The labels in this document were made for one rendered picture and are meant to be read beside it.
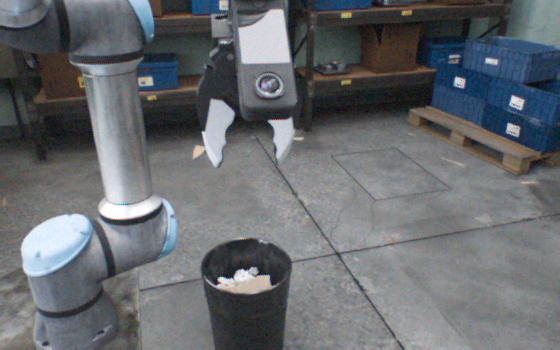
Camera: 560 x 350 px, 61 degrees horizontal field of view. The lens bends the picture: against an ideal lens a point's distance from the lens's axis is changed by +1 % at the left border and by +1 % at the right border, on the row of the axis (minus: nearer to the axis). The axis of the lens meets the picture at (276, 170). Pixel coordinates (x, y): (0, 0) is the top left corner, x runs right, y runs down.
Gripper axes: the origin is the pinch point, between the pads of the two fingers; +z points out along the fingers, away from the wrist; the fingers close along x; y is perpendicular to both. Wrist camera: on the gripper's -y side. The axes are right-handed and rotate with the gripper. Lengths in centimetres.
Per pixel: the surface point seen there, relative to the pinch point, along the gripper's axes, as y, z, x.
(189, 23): 303, 100, 15
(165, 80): 299, 144, 36
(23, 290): 30, 55, 46
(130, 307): 21, 53, 22
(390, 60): 326, 143, -158
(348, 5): 333, 96, -114
